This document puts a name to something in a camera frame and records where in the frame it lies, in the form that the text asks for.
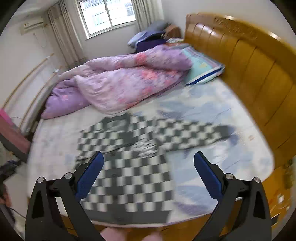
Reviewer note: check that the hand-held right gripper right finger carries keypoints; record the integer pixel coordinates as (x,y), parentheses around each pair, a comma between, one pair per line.
(209,178)

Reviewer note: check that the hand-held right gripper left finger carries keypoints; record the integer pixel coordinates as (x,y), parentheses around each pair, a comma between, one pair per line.
(89,178)

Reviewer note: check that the black white checkered garment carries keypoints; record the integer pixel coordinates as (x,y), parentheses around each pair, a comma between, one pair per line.
(138,176)

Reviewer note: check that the bed with pale printed sheet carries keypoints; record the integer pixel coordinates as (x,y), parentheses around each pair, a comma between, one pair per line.
(208,109)

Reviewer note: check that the dark cloth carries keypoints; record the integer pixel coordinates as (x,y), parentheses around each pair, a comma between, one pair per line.
(8,170)

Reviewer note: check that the pink covered furniture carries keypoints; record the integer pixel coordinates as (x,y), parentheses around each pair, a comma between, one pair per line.
(11,134)

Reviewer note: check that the bamboo pole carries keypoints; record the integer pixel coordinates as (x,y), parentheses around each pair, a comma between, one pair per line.
(27,80)
(39,97)

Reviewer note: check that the purple floral quilt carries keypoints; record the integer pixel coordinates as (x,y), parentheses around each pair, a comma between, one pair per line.
(120,81)

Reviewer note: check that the teal blue-edged pillow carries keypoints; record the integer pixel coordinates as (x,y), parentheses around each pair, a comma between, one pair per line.
(203,67)

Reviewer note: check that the wooden headboard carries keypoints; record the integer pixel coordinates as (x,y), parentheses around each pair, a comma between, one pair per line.
(254,69)

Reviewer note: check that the long beige curtain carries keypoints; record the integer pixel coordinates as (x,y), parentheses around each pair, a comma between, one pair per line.
(64,34)

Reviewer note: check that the stack of folded blue bedding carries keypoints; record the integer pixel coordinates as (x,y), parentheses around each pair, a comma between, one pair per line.
(148,39)

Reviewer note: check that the wooden nightstand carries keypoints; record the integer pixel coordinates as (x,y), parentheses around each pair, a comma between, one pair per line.
(173,31)

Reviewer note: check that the window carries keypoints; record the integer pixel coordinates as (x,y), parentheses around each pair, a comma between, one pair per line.
(104,16)

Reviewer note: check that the white air conditioner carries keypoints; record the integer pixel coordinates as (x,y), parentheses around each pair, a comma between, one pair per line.
(32,25)

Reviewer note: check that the short beige curtain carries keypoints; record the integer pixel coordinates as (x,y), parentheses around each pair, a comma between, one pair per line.
(145,14)

